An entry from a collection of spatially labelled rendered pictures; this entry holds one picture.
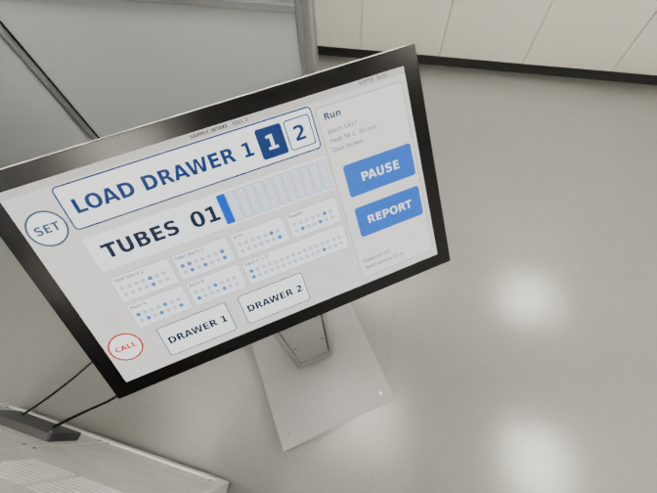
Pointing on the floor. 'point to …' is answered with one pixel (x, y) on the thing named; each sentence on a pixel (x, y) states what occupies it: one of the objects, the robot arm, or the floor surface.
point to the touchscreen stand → (320, 375)
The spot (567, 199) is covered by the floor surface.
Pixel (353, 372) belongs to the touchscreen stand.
